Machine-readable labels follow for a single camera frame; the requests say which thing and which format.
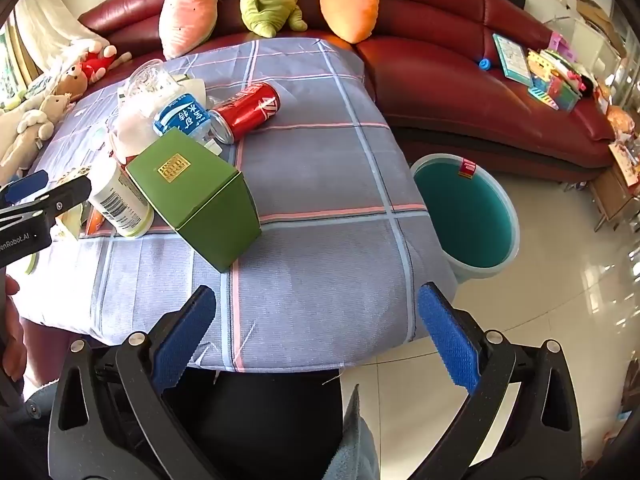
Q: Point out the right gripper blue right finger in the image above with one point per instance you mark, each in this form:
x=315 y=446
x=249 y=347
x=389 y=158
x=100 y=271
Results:
x=453 y=344

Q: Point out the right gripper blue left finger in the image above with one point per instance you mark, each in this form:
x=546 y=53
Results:
x=176 y=336

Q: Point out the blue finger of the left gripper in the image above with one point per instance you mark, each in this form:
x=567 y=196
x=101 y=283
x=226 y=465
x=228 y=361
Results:
x=19 y=188
x=41 y=212

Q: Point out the white cylindrical container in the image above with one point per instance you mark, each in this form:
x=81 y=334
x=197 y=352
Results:
x=118 y=199

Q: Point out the clear plastic water bottle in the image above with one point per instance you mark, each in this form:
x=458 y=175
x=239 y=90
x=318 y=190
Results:
x=151 y=102

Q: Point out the green cardboard box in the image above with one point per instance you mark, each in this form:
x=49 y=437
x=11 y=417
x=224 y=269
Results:
x=199 y=195

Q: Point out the red soda can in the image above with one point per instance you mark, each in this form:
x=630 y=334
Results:
x=234 y=119

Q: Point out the teal trash bin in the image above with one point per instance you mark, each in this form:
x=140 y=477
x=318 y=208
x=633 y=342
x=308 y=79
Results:
x=473 y=216

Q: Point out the person's left hand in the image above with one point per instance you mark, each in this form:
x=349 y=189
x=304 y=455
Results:
x=14 y=360

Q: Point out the white rabbit plush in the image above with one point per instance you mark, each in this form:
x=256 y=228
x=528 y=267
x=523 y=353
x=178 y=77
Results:
x=25 y=129

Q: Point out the brown teddy bear red shirt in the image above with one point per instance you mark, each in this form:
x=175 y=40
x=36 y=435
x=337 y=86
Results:
x=90 y=66

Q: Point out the plaid grey tablecloth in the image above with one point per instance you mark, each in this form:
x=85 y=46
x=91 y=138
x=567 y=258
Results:
x=346 y=238

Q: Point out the white blanket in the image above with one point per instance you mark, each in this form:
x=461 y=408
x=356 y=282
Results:
x=49 y=31

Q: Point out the wooden side table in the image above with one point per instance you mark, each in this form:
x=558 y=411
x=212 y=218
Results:
x=616 y=190

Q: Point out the pink plush pillow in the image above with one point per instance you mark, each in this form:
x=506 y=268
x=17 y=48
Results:
x=185 y=24

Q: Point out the teal children's book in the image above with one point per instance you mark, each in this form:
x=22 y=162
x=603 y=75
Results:
x=513 y=60

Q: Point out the red leather sofa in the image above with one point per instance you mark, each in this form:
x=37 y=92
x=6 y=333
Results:
x=420 y=68

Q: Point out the orange carrot plush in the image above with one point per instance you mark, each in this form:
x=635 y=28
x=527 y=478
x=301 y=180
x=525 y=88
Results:
x=351 y=20

